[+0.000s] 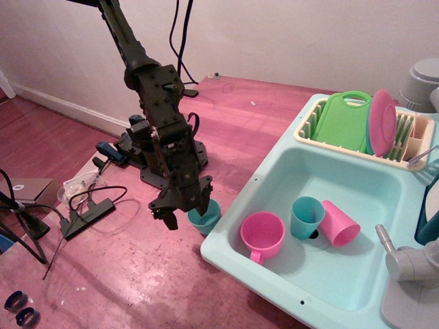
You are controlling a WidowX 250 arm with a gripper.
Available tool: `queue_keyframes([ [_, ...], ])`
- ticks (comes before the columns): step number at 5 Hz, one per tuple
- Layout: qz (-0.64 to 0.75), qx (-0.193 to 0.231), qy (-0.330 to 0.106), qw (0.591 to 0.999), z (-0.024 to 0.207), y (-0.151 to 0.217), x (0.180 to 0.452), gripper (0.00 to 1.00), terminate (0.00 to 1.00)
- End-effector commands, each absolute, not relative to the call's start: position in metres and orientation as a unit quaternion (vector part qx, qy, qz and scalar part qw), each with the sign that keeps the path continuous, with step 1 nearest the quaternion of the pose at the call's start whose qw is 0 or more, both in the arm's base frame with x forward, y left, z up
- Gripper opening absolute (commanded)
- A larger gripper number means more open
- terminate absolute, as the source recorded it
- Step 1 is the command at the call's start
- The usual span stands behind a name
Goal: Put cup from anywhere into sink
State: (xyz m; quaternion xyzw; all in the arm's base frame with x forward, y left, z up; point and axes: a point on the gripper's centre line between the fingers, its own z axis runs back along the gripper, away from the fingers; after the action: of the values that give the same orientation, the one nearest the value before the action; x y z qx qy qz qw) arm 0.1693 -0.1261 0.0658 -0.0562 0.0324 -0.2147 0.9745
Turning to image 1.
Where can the clear tape roll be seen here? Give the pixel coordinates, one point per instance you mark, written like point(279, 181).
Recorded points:
point(74, 186)

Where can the cream dish rack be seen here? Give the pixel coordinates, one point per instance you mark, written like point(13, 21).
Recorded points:
point(414, 134)

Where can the grey cylindrical container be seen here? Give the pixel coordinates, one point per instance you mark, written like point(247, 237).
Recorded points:
point(420, 90)

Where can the rubber band on floor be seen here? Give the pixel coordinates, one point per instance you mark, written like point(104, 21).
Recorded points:
point(228, 88)

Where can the teal cup in sink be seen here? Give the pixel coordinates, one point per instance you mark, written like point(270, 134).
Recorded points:
point(307, 214)

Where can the teal cup outside sink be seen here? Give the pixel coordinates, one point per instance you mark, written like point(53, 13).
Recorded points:
point(206, 222)

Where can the green cutting board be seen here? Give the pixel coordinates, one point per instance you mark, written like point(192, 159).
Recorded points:
point(343, 121)

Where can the black stand with cables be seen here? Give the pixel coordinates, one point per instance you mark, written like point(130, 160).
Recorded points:
point(34, 227)

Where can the black usb hub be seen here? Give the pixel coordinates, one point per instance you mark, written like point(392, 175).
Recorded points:
point(76, 223)

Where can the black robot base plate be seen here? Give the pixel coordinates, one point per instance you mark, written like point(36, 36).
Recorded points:
point(176, 161)

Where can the light blue toy sink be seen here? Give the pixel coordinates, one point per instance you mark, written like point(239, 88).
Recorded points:
point(321, 285)

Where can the cardboard box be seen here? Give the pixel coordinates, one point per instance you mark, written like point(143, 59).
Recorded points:
point(35, 192)

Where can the grey toy faucet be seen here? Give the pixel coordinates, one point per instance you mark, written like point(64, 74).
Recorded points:
point(409, 264)

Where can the blue clamp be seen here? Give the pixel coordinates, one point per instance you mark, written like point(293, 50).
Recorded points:
point(105, 149)

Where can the pink tumbler cup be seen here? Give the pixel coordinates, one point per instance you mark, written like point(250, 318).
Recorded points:
point(338, 227)

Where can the blue plate behind pink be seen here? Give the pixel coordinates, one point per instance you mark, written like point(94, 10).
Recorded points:
point(369, 149)

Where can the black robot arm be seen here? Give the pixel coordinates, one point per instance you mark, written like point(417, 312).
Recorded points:
point(159, 87)

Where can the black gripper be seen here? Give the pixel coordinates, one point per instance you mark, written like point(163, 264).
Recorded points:
point(195, 196)

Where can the pink mug with handle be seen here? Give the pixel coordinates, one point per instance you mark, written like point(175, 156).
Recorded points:
point(263, 234)

